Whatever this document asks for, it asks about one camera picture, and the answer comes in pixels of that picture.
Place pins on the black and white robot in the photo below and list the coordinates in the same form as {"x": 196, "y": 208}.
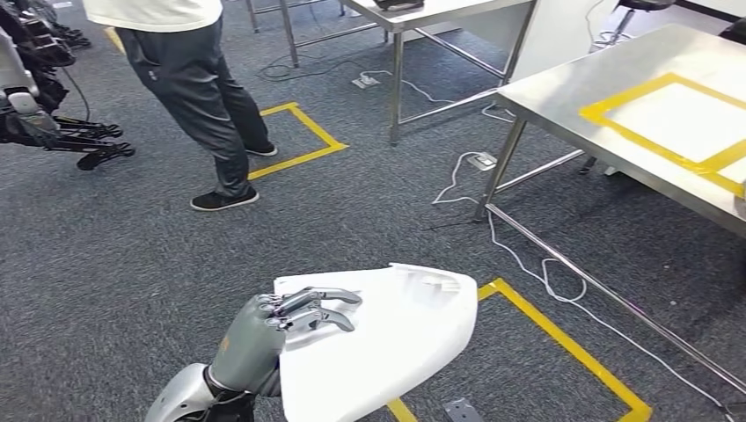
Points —
{"x": 35, "y": 70}

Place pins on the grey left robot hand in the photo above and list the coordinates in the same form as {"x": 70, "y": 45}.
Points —
{"x": 247, "y": 349}

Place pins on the yellow tape on workbench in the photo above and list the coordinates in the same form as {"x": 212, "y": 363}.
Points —
{"x": 702, "y": 166}

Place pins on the white plastic body part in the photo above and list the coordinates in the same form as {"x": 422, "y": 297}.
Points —
{"x": 396, "y": 349}

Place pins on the steel workbench table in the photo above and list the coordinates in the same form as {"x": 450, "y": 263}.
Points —
{"x": 583, "y": 99}

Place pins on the black right robot foot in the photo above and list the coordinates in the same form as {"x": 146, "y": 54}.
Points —
{"x": 463, "y": 410}

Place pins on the grey floor socket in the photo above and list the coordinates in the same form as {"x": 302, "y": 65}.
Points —
{"x": 482, "y": 161}
{"x": 366, "y": 81}

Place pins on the person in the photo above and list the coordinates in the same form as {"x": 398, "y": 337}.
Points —
{"x": 192, "y": 87}

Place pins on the black seat chrome stool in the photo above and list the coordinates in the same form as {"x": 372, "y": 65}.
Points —
{"x": 644, "y": 4}

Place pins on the black device on table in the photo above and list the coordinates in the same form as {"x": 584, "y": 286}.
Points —
{"x": 398, "y": 4}

